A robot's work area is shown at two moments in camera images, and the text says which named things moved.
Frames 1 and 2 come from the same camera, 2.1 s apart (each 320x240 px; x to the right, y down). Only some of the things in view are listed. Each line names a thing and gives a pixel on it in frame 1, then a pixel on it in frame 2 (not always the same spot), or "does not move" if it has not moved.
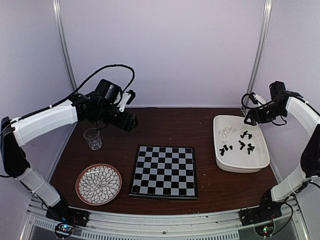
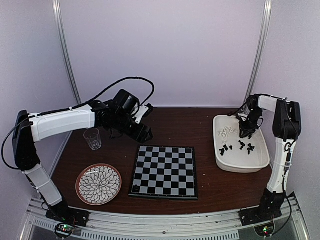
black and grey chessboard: x=165 y=172 does not move
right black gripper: x=259 y=118 → x=246 y=129
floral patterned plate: x=98 y=184 does not move
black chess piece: x=136 y=188 does not move
